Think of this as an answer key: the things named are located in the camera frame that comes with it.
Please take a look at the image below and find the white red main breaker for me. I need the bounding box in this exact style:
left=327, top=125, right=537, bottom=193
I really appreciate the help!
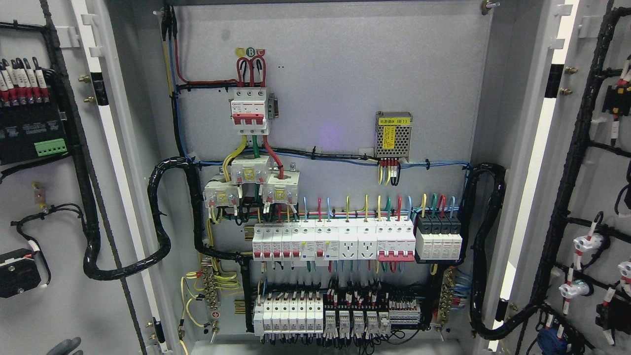
left=230, top=87, right=271, bottom=136

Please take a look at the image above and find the white current transformer cluster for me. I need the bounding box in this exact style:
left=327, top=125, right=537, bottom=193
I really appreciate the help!
left=204, top=155, right=300, bottom=209

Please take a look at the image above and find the black digital power meter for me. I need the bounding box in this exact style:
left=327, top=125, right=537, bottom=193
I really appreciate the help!
left=0, top=58, right=67, bottom=165

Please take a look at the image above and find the black surge protector module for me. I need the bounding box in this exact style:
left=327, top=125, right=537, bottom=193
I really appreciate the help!
left=415, top=214, right=463, bottom=265

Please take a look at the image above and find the white socket and breaker row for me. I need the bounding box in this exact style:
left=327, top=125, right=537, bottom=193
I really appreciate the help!
left=335, top=218, right=416, bottom=262

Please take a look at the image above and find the relay terminal row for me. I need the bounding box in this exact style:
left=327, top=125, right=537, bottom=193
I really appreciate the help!
left=323, top=279, right=422, bottom=344

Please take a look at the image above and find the black cable conduit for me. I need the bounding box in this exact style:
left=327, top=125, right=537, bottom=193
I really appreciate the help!
left=83, top=157, right=252, bottom=331
left=462, top=163, right=508, bottom=340

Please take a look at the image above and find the dark grey robot left hand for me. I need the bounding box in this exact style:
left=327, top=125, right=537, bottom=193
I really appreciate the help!
left=46, top=337, right=84, bottom=355

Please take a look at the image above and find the grey cabinet door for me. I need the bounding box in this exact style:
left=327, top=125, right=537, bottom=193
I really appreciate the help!
left=475, top=0, right=630, bottom=355
left=1, top=0, right=160, bottom=355

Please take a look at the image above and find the black cable conduit left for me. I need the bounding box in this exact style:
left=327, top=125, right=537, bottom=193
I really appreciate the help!
left=83, top=157, right=252, bottom=331

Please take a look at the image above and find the white small breaker row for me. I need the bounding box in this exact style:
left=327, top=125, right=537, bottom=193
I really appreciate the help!
left=252, top=220, right=340, bottom=267

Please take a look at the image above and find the metal mesh power supply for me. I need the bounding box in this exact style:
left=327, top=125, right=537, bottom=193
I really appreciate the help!
left=374, top=111, right=413, bottom=159

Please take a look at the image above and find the white lower breaker row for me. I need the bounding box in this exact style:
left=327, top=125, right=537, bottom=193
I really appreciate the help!
left=254, top=291, right=324, bottom=337

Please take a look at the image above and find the black cable conduit right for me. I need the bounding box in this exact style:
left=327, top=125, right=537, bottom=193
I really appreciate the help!
left=462, top=163, right=508, bottom=340

